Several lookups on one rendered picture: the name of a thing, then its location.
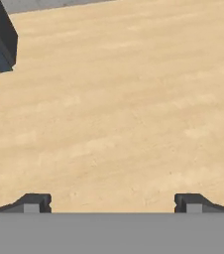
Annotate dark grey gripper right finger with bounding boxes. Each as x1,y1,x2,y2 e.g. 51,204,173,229
173,192,224,214

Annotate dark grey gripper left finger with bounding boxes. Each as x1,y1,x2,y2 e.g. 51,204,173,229
0,192,53,214

